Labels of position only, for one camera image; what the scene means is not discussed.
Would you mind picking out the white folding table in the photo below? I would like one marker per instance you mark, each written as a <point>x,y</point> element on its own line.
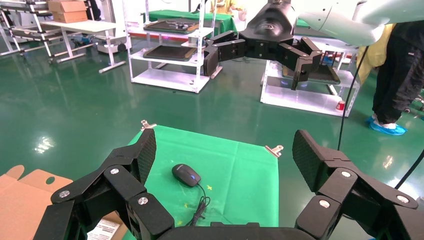
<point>79,26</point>

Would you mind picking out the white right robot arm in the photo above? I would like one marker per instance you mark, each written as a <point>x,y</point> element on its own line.
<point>348,26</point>

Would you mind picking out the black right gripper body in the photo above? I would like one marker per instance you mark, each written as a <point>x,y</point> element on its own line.
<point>268,30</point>

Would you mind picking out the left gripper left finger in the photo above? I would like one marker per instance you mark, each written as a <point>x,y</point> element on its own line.
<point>126,185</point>

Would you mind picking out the person in black trousers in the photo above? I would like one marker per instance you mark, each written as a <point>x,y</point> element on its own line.
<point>397,79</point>

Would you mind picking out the white wheeled machine base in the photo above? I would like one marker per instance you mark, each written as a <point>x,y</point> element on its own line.
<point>111,44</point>

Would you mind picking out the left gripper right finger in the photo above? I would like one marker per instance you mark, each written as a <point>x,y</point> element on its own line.
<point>344,188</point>

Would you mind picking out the white printed instruction sheet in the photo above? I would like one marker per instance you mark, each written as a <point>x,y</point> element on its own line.
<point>102,230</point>

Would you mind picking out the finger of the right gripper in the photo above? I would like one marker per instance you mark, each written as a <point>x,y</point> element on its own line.
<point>298,56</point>
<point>228,49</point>

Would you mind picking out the black flat tray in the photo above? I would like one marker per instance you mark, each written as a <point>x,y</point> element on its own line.
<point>169,53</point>
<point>169,26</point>

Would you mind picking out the silver metal binder clip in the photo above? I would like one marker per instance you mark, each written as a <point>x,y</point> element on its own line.
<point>145,125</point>
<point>274,151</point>

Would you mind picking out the green table cloth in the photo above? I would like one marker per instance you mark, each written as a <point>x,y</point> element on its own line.
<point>238,185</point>

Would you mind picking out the brown cardboard carton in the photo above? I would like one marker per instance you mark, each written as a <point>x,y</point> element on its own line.
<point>66,6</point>
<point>69,17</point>

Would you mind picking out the open brown cardboard box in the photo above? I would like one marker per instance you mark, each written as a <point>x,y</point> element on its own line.
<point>20,198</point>

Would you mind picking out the silver metal pipe trolley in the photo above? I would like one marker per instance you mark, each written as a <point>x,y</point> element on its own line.
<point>33,31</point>

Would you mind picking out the person in yellow coat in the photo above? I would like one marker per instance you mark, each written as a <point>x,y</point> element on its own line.
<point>376,56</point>
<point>225,6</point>

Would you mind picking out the small red can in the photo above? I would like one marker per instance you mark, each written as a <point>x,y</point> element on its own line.
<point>340,105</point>

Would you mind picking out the green covered table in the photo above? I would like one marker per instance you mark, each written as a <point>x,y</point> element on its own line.
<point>185,15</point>

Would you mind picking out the white metal shelf rack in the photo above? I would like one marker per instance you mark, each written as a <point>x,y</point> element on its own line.
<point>298,99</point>
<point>165,79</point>

